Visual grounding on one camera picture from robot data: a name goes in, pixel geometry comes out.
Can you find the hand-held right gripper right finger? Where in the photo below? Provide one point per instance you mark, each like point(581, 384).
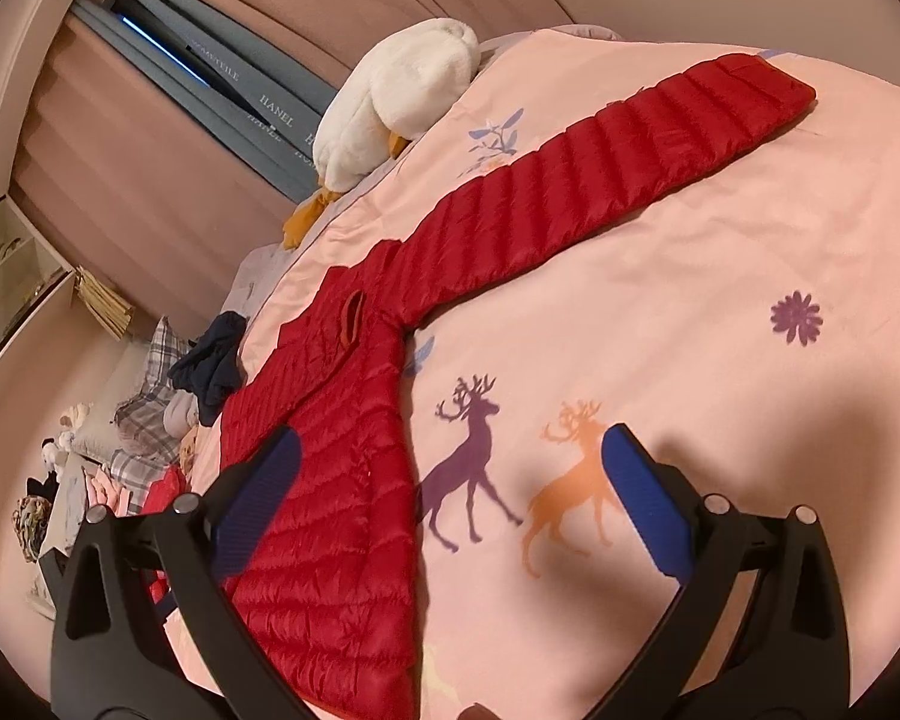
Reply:
point(645, 495)

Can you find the camouflage bag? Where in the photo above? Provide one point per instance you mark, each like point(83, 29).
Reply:
point(31, 529)

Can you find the white open shelf cabinet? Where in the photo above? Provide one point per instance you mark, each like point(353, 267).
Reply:
point(7, 292)

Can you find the plaid pillow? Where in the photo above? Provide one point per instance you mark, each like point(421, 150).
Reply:
point(146, 382)

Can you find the pink deer print blanket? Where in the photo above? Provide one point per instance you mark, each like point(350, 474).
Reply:
point(720, 315)

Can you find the blue-grey curtain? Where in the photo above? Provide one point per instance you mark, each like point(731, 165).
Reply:
point(270, 112)

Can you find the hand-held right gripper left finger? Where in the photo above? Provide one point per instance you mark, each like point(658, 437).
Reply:
point(259, 495)

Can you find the grey folded cloth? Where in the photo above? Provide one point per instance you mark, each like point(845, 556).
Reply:
point(180, 416)

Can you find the pink clothes pile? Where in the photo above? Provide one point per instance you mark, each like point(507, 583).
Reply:
point(109, 493)

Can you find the white duck plush toy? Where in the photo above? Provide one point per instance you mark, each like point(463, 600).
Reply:
point(412, 75)

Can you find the small tan plush toy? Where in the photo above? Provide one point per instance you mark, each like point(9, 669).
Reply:
point(187, 450)

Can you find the red down jacket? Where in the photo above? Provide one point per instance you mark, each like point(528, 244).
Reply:
point(330, 555)

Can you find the navy garment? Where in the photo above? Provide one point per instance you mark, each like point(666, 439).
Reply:
point(214, 367)

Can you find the grey bed sheet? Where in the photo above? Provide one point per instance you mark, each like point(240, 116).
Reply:
point(262, 277)

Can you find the small white plush toy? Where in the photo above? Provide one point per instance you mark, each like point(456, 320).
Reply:
point(75, 420)
point(51, 451)

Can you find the light beige pillow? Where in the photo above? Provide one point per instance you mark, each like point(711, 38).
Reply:
point(94, 439)

